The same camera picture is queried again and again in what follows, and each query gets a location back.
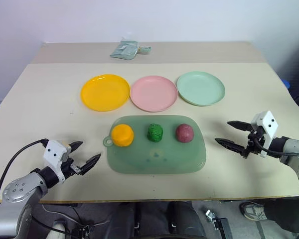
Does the grey sneaker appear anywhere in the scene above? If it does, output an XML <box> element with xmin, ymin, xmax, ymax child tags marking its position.
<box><xmin>240</xmin><ymin>201</ymin><xmax>269</xmax><ymax>222</ymax></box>

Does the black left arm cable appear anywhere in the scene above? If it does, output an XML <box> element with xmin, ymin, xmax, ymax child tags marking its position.
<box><xmin>0</xmin><ymin>139</ymin><xmax>47</xmax><ymax>207</ymax></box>

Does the green ball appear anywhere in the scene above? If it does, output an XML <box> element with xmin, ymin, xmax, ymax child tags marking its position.
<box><xmin>146</xmin><ymin>122</ymin><xmax>164</xmax><ymax>143</ymax></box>

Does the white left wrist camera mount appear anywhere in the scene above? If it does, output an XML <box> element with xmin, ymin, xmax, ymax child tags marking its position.
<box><xmin>43</xmin><ymin>139</ymin><xmax>72</xmax><ymax>184</ymax></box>

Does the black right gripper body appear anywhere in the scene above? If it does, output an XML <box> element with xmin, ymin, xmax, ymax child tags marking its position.
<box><xmin>241</xmin><ymin>123</ymin><xmax>268</xmax><ymax>159</ymax></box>

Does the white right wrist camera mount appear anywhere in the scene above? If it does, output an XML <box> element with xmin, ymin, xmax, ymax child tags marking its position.
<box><xmin>250</xmin><ymin>110</ymin><xmax>280</xmax><ymax>159</ymax></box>

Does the pink plastic plate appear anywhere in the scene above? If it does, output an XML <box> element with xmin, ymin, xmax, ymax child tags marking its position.
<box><xmin>130</xmin><ymin>76</ymin><xmax>178</xmax><ymax>112</ymax></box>

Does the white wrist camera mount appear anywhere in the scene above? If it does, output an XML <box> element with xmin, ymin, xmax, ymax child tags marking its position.
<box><xmin>43</xmin><ymin>139</ymin><xmax>72</xmax><ymax>184</ymax></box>
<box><xmin>250</xmin><ymin>110</ymin><xmax>280</xmax><ymax>159</ymax></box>

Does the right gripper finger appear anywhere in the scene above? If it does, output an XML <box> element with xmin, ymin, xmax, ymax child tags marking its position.
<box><xmin>227</xmin><ymin>120</ymin><xmax>253</xmax><ymax>132</ymax></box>
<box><xmin>214</xmin><ymin>138</ymin><xmax>247</xmax><ymax>157</ymax></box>

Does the metal bracket under table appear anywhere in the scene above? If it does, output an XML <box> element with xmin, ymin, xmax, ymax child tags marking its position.
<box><xmin>205</xmin><ymin>209</ymin><xmax>230</xmax><ymax>239</ymax></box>

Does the translucent green cutting mat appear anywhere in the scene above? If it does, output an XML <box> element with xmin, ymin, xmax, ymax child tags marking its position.
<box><xmin>103</xmin><ymin>115</ymin><xmax>207</xmax><ymax>175</ymax></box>

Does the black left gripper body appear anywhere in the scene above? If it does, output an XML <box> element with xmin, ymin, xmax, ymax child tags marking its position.
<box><xmin>60</xmin><ymin>146</ymin><xmax>82</xmax><ymax>180</ymax></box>

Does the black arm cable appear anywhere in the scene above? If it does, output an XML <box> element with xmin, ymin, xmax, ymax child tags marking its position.
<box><xmin>253</xmin><ymin>138</ymin><xmax>299</xmax><ymax>157</ymax></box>
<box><xmin>0</xmin><ymin>139</ymin><xmax>47</xmax><ymax>207</ymax></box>

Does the dark trouser leg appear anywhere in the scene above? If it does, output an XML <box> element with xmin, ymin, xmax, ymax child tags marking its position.
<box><xmin>263</xmin><ymin>196</ymin><xmax>299</xmax><ymax>235</ymax></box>

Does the mint green plastic plate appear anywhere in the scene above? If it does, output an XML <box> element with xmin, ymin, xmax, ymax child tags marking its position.
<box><xmin>176</xmin><ymin>71</ymin><xmax>226</xmax><ymax>108</ymax></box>

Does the dark rounded shape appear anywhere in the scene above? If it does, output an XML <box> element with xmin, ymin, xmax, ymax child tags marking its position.
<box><xmin>168</xmin><ymin>201</ymin><xmax>208</xmax><ymax>239</ymax></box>
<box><xmin>114</xmin><ymin>201</ymin><xmax>169</xmax><ymax>239</ymax></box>

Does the dark red ball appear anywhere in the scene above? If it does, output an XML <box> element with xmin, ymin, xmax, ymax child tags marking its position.
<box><xmin>175</xmin><ymin>123</ymin><xmax>194</xmax><ymax>144</ymax></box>

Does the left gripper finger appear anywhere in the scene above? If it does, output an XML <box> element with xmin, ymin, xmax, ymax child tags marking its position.
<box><xmin>69</xmin><ymin>140</ymin><xmax>84</xmax><ymax>153</ymax></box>
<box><xmin>79</xmin><ymin>153</ymin><xmax>102</xmax><ymax>176</ymax></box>

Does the clear bag with green contents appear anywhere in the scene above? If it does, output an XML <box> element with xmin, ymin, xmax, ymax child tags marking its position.
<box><xmin>109</xmin><ymin>39</ymin><xmax>151</xmax><ymax>61</ymax></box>

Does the yellow plastic plate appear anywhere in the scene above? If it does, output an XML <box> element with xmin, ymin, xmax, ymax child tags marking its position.
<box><xmin>80</xmin><ymin>73</ymin><xmax>131</xmax><ymax>112</ymax></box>

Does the orange ball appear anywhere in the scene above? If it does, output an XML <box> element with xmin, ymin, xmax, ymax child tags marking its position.
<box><xmin>111</xmin><ymin>123</ymin><xmax>135</xmax><ymax>147</ymax></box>

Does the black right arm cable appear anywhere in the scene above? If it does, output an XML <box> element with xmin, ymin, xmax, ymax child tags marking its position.
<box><xmin>253</xmin><ymin>138</ymin><xmax>299</xmax><ymax>157</ymax></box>

